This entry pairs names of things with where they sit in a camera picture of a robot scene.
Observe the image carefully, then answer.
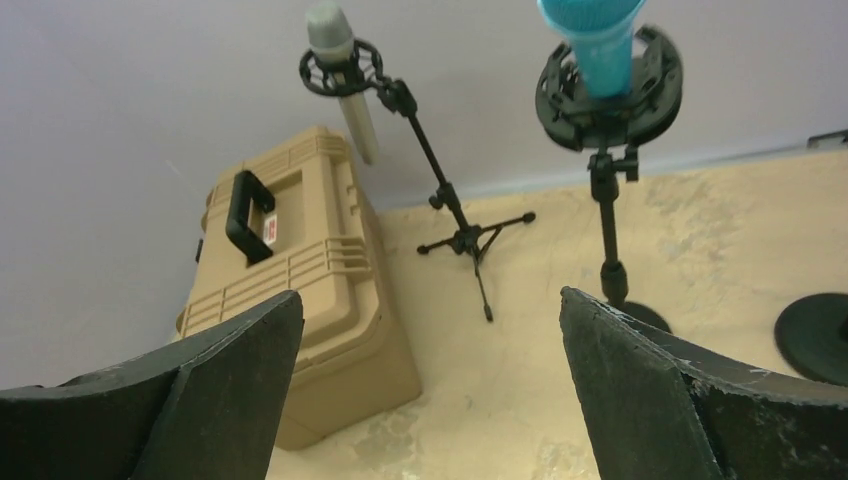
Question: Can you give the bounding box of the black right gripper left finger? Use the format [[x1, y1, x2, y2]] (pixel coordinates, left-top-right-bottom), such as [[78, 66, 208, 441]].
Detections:
[[1, 291, 304, 479]]

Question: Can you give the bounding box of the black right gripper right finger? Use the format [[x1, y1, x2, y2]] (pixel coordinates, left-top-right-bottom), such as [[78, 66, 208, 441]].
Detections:
[[559, 287, 847, 479]]

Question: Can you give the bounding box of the black round-base shock-mount stand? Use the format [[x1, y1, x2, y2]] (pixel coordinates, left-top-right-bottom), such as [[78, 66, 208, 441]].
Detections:
[[535, 24, 684, 332]]

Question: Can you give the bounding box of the black tripod microphone stand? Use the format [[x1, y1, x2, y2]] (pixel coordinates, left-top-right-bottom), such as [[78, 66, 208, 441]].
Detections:
[[298, 38, 536, 322]]

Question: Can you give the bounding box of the blue microphone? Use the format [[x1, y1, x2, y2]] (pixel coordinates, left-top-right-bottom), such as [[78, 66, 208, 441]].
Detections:
[[537, 0, 644, 99]]

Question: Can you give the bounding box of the grey silver microphone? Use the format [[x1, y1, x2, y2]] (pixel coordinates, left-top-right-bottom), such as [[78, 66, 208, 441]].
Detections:
[[305, 1, 380, 165]]

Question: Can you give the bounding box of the black round-base clip stand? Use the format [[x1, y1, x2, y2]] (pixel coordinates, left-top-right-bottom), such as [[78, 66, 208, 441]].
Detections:
[[774, 292, 847, 387]]

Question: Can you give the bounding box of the tan plastic toolbox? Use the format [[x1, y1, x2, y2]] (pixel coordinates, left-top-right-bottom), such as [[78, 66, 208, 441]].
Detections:
[[176, 126, 422, 451]]

